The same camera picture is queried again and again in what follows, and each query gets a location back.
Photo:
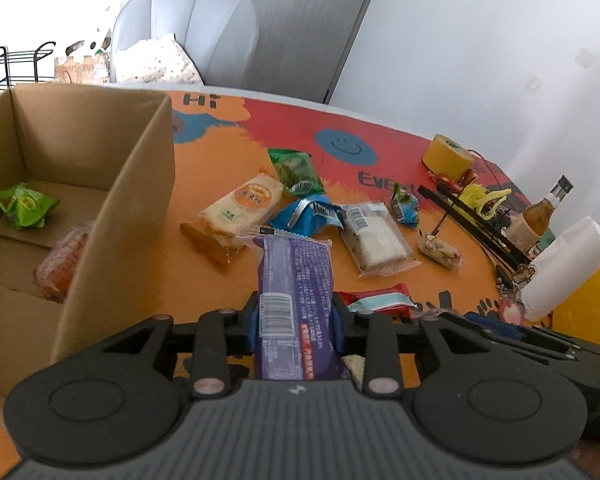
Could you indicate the orange snack packet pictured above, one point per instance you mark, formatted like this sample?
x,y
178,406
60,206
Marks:
x,y
60,265

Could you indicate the black metal rack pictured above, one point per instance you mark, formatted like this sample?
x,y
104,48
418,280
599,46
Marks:
x,y
20,52

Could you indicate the printed paper bag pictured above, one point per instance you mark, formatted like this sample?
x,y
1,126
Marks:
x,y
80,67

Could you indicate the red light blue snack packet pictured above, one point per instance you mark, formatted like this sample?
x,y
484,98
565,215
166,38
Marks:
x,y
380,302

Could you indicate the glass bottle with brown liquid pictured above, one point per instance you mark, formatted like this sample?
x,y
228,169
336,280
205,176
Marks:
x,y
537,212

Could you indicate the purple snack packet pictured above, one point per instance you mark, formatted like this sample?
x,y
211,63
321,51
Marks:
x,y
295,280

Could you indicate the small blue green snack packet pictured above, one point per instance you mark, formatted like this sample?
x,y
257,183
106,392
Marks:
x,y
405,205

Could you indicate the grey armchair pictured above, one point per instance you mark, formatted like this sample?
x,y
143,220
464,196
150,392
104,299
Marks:
x,y
215,25

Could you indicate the white paper roll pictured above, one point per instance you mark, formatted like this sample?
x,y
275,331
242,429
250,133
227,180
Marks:
x,y
565,270

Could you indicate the yellow tape roll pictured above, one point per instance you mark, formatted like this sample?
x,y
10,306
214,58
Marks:
x,y
445,157

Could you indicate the small clear candy bar packet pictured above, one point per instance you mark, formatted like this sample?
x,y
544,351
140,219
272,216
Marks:
x,y
437,250

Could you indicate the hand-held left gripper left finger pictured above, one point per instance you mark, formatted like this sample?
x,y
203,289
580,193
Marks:
x,y
250,332

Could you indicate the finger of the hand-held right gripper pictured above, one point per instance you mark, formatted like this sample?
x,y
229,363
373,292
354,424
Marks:
x,y
495,327

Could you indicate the bright green snack packet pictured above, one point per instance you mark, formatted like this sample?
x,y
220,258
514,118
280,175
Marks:
x,y
25,205

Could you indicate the cream orange cracker packet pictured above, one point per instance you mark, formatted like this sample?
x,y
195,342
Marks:
x,y
235,210

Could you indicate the cardboard box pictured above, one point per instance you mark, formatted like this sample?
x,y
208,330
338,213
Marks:
x,y
125,220

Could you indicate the bunch of keys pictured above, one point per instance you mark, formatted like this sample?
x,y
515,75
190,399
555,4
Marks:
x,y
515,280

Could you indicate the grey door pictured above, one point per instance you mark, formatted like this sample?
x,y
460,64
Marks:
x,y
300,20

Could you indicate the white dotted pillow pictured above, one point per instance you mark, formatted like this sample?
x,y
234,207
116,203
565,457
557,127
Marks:
x,y
155,62

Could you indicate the clear packet of white cakes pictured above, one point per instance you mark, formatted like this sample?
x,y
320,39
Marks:
x,y
375,237

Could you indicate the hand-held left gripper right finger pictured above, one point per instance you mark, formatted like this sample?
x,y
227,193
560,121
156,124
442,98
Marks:
x,y
338,332

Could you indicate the thin black pen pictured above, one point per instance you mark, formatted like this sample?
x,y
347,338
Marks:
x,y
437,225

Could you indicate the yellow orange bag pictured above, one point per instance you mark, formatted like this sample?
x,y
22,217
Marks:
x,y
590,310

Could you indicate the pink fluffy charm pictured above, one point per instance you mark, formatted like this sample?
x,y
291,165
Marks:
x,y
511,310

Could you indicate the yellow plastic bag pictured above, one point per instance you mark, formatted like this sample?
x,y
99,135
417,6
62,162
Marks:
x,y
480,197

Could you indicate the dark green snack packet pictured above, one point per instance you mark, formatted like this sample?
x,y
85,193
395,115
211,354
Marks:
x,y
295,167

